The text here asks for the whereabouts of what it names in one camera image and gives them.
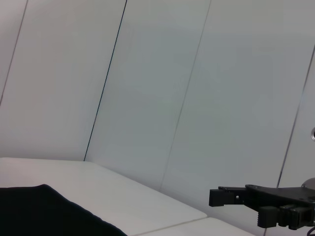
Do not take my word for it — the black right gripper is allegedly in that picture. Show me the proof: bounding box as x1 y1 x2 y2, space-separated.
209 184 315 231

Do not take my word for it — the black shirt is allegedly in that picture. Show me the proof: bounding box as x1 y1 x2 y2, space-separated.
0 183 128 236

